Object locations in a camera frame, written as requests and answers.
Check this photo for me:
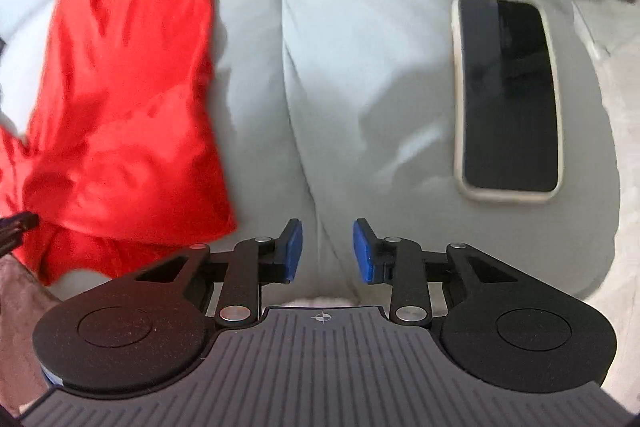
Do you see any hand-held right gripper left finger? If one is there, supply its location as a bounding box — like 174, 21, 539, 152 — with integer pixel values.
134, 218, 304, 328

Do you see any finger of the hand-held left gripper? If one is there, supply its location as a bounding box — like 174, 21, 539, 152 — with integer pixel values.
0, 212, 41, 254

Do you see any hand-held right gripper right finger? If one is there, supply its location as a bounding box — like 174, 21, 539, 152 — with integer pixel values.
353, 218, 521, 327

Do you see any red sweater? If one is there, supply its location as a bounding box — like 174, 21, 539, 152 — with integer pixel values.
0, 0, 239, 287

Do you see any pink fluffy robe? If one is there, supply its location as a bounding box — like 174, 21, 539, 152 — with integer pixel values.
0, 253, 62, 414

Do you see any grey fabric sofa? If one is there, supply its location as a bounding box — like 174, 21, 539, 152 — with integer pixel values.
0, 0, 619, 309

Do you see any smartphone in beige case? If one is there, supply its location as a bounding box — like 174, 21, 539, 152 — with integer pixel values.
451, 0, 565, 206

